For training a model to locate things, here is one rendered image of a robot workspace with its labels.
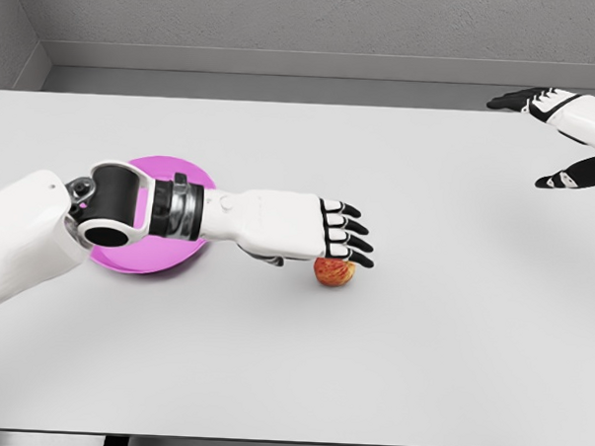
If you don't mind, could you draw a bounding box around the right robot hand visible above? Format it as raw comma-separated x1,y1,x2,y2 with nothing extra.
482,84,595,192

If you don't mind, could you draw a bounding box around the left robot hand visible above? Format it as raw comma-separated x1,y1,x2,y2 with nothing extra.
236,186,379,272

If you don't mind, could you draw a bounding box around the red yellow apple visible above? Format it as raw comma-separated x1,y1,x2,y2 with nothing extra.
313,257,358,289

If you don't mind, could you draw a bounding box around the pink round plate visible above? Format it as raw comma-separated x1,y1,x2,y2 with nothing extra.
74,152,218,278

